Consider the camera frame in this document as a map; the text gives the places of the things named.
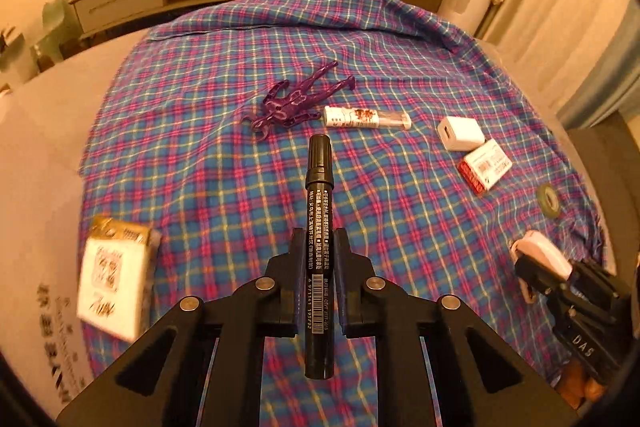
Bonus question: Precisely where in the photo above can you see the green tape roll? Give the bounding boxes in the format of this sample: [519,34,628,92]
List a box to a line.
[536,183,562,219]

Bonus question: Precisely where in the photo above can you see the gold white tin box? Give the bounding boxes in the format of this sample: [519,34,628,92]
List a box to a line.
[77,216,162,343]

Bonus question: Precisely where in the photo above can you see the cardboard box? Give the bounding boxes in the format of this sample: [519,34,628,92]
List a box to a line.
[1,31,145,417]

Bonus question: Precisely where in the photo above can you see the black marker pen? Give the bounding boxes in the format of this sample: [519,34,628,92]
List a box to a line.
[305,134,334,381]

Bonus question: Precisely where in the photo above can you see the white charger cube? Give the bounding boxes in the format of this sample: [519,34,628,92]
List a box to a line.
[436,116,486,152]

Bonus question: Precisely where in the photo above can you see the white printed lighter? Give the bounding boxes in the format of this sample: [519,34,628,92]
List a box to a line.
[323,106,412,130]

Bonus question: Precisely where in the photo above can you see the purple toy figure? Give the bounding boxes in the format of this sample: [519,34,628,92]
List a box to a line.
[241,61,356,141]

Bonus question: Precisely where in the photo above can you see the green plastic chair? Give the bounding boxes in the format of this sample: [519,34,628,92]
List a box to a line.
[32,0,82,64]

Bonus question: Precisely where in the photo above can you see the red white small box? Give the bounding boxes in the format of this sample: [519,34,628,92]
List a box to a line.
[458,139,513,195]

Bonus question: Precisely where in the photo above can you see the cream curtain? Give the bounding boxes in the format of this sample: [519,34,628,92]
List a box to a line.
[439,0,639,128]

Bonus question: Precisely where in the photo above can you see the pink white oblong case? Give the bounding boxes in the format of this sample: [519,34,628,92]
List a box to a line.
[508,230,574,306]

